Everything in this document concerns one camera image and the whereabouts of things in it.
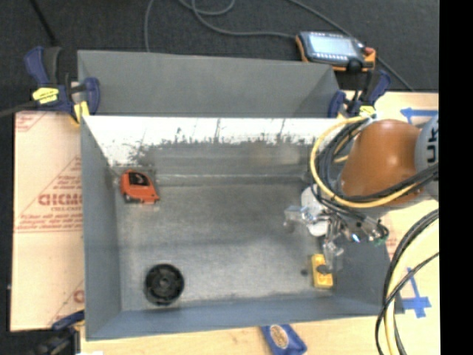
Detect brown cardboard board, red print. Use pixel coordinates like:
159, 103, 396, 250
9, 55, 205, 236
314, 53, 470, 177
9, 109, 86, 332

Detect orange and black tape measure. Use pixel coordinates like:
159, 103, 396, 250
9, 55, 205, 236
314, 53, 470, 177
119, 168, 161, 205

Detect black round disc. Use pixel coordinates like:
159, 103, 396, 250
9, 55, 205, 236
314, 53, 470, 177
143, 263, 186, 307

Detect grey metal bin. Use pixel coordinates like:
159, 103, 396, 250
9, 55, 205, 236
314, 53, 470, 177
76, 49, 392, 342

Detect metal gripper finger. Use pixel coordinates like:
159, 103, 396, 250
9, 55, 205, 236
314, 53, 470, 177
283, 204, 317, 232
320, 234, 345, 273

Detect yellow rectangular block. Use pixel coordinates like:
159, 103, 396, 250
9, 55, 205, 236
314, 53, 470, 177
309, 253, 335, 289

